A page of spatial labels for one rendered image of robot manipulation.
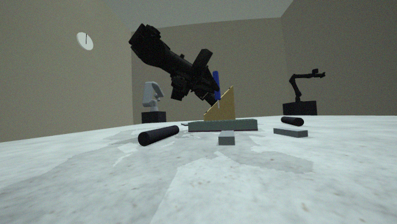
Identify blue stylus with grey tip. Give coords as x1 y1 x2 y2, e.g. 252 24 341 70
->
213 71 221 108

